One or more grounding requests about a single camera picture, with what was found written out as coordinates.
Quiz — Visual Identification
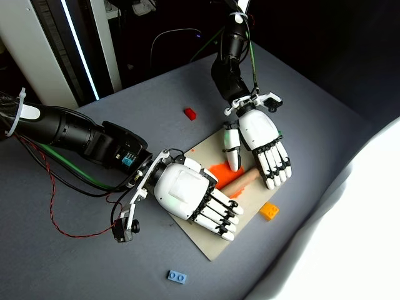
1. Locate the red twisted wire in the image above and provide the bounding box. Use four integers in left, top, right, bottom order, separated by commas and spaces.
17, 136, 124, 238

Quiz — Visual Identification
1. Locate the orange play dough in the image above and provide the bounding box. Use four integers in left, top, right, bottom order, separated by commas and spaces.
207, 161, 247, 199

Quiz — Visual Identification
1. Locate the thin green cable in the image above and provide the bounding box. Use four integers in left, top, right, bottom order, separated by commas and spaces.
189, 27, 226, 62
246, 26, 261, 92

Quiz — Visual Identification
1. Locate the thin grey cable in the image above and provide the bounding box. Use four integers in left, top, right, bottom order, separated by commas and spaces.
149, 27, 203, 69

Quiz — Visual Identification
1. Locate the pale wooden board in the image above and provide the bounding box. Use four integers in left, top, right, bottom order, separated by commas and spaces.
168, 127, 281, 262

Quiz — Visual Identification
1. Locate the blue flat toy brick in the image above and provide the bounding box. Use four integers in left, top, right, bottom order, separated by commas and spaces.
166, 269, 188, 286

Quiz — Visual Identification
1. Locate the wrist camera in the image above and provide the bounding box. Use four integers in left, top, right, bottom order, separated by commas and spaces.
112, 217, 141, 244
265, 96, 284, 113

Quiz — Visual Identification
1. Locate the white robot body column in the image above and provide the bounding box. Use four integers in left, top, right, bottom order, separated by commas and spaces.
0, 0, 123, 110

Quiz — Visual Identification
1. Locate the thick green cable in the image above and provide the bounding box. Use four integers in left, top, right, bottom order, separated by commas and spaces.
37, 142, 126, 191

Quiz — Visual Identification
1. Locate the wooden rolling pin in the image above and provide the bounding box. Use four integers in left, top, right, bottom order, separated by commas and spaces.
219, 168, 261, 198

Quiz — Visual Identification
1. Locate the black cable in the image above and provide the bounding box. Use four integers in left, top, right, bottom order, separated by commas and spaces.
18, 137, 138, 226

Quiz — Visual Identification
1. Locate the yellow toy brick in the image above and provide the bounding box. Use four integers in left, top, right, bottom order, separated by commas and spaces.
259, 201, 281, 222

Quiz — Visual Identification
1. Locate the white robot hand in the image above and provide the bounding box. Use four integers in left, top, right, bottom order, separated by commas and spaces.
152, 156, 244, 243
222, 108, 293, 191

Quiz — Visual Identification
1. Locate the grey table cloth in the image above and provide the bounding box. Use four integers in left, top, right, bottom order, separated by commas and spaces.
0, 39, 400, 300

